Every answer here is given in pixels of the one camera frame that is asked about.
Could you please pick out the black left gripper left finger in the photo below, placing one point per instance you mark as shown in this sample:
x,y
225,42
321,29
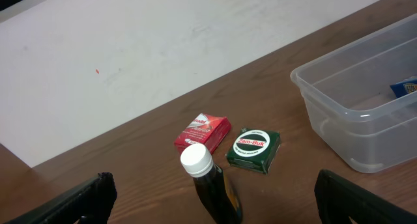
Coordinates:
x,y
90,202

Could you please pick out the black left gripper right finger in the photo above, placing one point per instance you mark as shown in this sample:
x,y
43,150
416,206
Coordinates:
x,y
341,201

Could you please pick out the blue Kool Fever box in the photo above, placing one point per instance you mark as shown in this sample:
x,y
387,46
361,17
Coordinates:
x,y
404,87

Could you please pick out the clear plastic container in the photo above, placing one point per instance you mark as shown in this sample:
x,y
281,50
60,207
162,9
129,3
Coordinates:
x,y
350,102

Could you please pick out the green Zam-Buk box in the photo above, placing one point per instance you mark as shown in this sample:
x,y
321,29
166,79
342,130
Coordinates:
x,y
254,150

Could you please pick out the dark bottle white cap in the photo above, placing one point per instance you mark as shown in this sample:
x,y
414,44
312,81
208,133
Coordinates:
x,y
215,191

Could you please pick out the red medicine box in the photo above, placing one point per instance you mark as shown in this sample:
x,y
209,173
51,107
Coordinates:
x,y
205,129

